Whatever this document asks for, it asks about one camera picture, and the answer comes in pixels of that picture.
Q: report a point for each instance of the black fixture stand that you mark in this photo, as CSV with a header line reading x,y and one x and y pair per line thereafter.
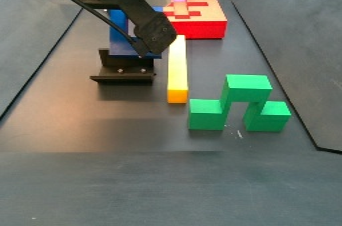
x,y
125,69

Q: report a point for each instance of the red base block with slots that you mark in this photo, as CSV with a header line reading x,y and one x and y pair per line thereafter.
x,y
198,19

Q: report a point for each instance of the yellow long bar block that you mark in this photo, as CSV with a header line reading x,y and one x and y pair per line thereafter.
x,y
177,79

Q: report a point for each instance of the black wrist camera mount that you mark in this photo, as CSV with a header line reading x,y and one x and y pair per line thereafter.
x,y
154,30

